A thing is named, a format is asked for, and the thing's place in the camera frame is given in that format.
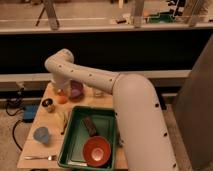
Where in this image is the brown rectangular block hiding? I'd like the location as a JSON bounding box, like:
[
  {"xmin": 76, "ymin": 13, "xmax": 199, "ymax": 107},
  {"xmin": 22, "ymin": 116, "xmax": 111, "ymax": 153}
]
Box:
[{"xmin": 83, "ymin": 116, "xmax": 98, "ymax": 137}]

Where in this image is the clear glass cup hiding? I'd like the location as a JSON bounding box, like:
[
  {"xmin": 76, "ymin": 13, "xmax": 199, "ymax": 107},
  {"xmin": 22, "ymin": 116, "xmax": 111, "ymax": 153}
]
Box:
[{"xmin": 92, "ymin": 88, "xmax": 103, "ymax": 98}]

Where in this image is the green plastic tray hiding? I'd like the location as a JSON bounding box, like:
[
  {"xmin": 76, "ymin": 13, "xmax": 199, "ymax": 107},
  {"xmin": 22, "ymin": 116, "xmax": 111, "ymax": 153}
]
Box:
[{"xmin": 58, "ymin": 106, "xmax": 117, "ymax": 171}]

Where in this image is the red bowl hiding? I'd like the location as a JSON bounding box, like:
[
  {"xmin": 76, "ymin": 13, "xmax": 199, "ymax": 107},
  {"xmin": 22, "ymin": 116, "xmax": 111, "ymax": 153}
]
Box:
[{"xmin": 82, "ymin": 136, "xmax": 111, "ymax": 167}]

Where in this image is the metal fork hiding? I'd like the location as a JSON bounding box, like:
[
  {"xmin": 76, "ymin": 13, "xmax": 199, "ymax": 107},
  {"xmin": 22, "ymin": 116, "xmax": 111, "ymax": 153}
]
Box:
[{"xmin": 24, "ymin": 155, "xmax": 57, "ymax": 161}]

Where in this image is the black cable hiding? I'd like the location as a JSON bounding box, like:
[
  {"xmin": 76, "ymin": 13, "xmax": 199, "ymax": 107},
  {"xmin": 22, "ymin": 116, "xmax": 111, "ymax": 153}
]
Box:
[{"xmin": 4, "ymin": 87, "xmax": 26, "ymax": 152}]

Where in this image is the blue plastic cup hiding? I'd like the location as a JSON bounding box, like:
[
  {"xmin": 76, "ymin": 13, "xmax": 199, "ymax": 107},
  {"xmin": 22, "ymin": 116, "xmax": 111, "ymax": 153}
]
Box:
[{"xmin": 33, "ymin": 127, "xmax": 50, "ymax": 144}]

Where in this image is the blue box on floor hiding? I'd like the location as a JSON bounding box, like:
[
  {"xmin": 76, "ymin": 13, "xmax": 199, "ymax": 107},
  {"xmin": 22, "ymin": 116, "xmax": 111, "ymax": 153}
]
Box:
[{"xmin": 22, "ymin": 105, "xmax": 38, "ymax": 123}]

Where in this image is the purple bowl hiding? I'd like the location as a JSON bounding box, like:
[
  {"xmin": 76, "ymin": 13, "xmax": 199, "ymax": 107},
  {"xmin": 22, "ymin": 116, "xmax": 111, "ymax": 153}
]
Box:
[{"xmin": 70, "ymin": 80, "xmax": 84, "ymax": 100}]

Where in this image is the metal cup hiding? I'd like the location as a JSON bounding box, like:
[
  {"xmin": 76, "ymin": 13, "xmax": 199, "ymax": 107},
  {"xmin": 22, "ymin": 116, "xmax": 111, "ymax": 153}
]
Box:
[{"xmin": 42, "ymin": 98, "xmax": 55, "ymax": 113}]

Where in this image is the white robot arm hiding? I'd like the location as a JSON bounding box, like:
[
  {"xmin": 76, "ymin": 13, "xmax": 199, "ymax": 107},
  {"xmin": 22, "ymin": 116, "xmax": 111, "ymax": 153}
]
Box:
[{"xmin": 45, "ymin": 49, "xmax": 179, "ymax": 171}]

